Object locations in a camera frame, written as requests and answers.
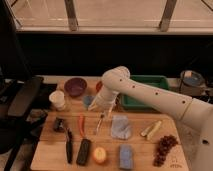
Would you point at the grey container with lid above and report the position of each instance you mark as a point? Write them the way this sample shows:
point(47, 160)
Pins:
point(191, 83)

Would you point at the grey folded cloth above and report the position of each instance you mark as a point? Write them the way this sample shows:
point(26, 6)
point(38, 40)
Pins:
point(121, 128)

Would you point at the pale yellow stick left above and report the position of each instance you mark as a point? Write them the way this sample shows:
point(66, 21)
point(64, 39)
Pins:
point(148, 129)

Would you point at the pale yellow stick right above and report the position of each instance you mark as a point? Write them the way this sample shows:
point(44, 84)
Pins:
point(155, 128)

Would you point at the purple bowl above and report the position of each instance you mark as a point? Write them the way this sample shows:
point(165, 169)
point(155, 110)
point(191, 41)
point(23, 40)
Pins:
point(75, 87)

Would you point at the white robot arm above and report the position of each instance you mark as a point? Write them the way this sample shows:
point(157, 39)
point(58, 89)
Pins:
point(192, 112)

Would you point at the red bowl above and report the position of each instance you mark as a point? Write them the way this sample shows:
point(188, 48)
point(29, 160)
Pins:
point(98, 86)

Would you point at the white plastic cup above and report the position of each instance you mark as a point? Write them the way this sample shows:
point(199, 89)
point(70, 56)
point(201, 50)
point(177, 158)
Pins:
point(57, 98)

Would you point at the black handled utensil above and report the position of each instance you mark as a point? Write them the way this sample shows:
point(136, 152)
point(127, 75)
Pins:
point(69, 146)

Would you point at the black office chair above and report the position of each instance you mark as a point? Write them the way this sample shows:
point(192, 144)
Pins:
point(14, 126)

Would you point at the black rectangular block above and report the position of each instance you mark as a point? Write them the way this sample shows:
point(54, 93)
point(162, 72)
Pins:
point(83, 152)

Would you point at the green plastic tray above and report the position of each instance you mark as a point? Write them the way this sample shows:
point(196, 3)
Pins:
point(137, 101)

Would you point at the bunch of dark grapes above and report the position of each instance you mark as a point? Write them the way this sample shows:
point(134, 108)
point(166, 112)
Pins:
point(164, 145)

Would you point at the orange carrot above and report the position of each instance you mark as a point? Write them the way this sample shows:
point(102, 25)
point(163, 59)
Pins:
point(81, 125)

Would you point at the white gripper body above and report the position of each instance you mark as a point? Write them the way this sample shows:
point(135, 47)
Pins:
point(106, 114)

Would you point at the blue plastic cup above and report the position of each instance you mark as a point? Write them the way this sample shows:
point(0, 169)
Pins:
point(87, 100)

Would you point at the blue sponge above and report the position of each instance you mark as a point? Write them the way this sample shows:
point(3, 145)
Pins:
point(125, 157)

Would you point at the yellow round fruit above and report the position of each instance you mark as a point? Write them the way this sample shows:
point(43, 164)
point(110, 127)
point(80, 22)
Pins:
point(99, 155)

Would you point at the small dark metal object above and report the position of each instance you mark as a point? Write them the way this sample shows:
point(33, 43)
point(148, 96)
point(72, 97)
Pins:
point(58, 125)

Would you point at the pale yellow stick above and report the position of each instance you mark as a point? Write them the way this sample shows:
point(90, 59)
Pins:
point(155, 128)
point(148, 129)

